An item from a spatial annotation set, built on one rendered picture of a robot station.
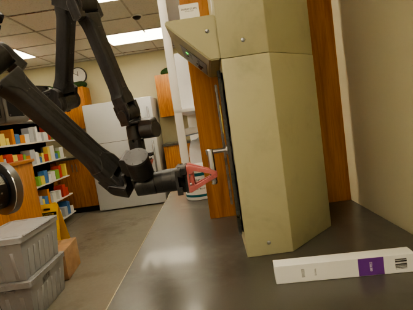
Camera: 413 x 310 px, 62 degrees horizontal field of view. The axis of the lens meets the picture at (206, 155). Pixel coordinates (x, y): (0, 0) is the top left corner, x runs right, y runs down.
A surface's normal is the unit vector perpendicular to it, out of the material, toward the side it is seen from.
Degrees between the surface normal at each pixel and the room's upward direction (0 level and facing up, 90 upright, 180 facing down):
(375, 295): 0
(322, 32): 90
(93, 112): 90
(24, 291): 95
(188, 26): 90
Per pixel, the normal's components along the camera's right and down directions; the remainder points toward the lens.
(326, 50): -0.01, 0.10
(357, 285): -0.14, -0.99
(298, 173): 0.69, -0.03
